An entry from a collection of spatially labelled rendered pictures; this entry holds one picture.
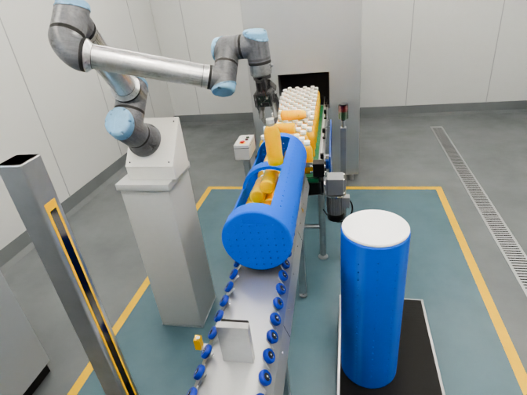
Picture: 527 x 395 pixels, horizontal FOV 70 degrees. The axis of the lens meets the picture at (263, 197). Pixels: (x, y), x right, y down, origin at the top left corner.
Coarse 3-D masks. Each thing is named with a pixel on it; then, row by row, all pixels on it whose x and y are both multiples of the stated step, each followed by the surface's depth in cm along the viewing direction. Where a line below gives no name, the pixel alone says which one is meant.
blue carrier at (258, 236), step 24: (264, 144) 221; (288, 144) 203; (264, 168) 177; (288, 168) 179; (288, 192) 162; (240, 216) 144; (264, 216) 142; (288, 216) 149; (240, 240) 149; (264, 240) 147; (288, 240) 145; (264, 264) 153
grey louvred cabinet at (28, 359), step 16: (0, 272) 198; (0, 288) 198; (0, 304) 198; (16, 304) 208; (0, 320) 198; (16, 320) 208; (0, 336) 198; (16, 336) 208; (32, 336) 219; (0, 352) 199; (16, 352) 208; (32, 352) 219; (0, 368) 199; (16, 368) 209; (32, 368) 219; (48, 368) 236; (0, 384) 199; (16, 384) 209; (32, 384) 224
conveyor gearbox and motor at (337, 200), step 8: (328, 176) 245; (336, 176) 243; (328, 184) 243; (336, 184) 242; (328, 192) 245; (336, 192) 244; (344, 192) 249; (328, 200) 253; (336, 200) 247; (344, 200) 249; (328, 208) 256; (336, 208) 250; (352, 208) 256; (328, 216) 258; (336, 216) 254
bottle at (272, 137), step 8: (272, 128) 161; (264, 136) 164; (272, 136) 162; (280, 136) 165; (272, 144) 164; (280, 144) 165; (272, 152) 166; (280, 152) 167; (272, 160) 167; (280, 160) 168
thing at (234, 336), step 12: (216, 324) 114; (228, 324) 114; (240, 324) 113; (228, 336) 115; (240, 336) 114; (228, 348) 118; (240, 348) 117; (252, 348) 117; (228, 360) 120; (240, 360) 119; (252, 360) 118
